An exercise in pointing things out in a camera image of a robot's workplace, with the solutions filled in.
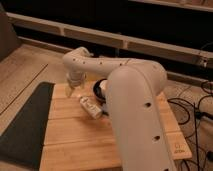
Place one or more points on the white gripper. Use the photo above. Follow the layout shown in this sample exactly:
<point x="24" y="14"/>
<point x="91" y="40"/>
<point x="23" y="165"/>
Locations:
<point x="74" y="79"/>

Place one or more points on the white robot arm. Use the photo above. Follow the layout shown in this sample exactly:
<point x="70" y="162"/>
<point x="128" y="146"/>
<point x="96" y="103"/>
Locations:
<point x="131" y="90"/>

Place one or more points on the black and white bowl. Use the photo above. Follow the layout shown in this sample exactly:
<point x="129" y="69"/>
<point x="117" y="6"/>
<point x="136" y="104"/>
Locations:
<point x="99" y="90"/>

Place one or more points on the dark floor mat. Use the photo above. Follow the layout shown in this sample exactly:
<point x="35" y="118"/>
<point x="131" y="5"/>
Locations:
<point x="22" y="141"/>

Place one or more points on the grey couch corner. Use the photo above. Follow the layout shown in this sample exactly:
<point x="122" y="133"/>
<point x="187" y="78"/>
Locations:
<point x="8" y="38"/>

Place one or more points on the white shelf rail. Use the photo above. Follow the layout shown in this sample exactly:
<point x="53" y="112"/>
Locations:
<point x="138" y="45"/>

